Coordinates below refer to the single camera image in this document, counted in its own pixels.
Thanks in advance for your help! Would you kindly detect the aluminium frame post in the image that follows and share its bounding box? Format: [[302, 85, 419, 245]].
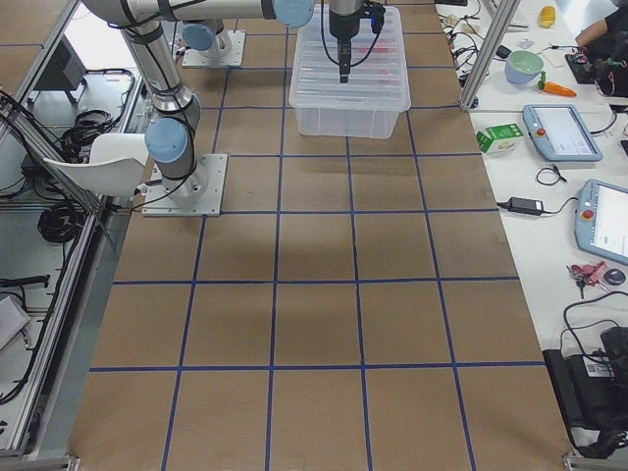
[[459, 0, 519, 112]]

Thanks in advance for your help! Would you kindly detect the green blue bowl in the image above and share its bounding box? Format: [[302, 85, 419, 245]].
[[504, 50, 545, 84]]

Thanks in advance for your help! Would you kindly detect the red key bundle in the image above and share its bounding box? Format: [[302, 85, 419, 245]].
[[566, 262, 610, 299]]

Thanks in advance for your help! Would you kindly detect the near teach pendant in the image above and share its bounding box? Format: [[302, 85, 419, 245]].
[[574, 180, 627, 265]]

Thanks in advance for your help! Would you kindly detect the clear plastic box lid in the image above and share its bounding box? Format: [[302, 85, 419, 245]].
[[288, 5, 411, 111]]

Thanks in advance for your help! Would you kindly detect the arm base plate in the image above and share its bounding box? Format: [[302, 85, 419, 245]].
[[183, 30, 245, 69], [140, 154, 228, 217]]

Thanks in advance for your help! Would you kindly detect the green white carton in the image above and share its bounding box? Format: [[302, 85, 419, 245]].
[[476, 124, 524, 154]]

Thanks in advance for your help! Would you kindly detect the toy carrot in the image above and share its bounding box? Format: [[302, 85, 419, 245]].
[[538, 71, 577, 98]]

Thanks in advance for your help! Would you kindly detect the white plastic chair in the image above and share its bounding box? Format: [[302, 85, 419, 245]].
[[43, 133, 148, 197]]

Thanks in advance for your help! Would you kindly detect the person in black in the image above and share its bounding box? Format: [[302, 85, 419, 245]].
[[576, 5, 627, 97]]

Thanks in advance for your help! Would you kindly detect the black power adapter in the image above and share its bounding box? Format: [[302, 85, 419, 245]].
[[497, 196, 545, 216]]

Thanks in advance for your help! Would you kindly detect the toy corn yellow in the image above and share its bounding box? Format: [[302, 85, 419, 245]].
[[538, 5, 556, 28]]

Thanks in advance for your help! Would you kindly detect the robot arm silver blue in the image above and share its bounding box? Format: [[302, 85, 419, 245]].
[[181, 20, 232, 57], [83, 0, 385, 154]]

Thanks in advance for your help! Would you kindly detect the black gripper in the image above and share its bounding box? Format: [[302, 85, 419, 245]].
[[329, 0, 362, 82]]

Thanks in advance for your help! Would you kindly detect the teach pendant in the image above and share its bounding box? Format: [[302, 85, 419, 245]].
[[522, 104, 603, 162], [574, 180, 627, 265]]

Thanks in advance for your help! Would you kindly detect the far teach pendant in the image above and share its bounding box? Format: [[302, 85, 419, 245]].
[[522, 104, 603, 162]]

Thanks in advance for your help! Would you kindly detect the clear plastic storage box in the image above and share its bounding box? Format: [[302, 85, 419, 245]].
[[294, 108, 399, 139]]

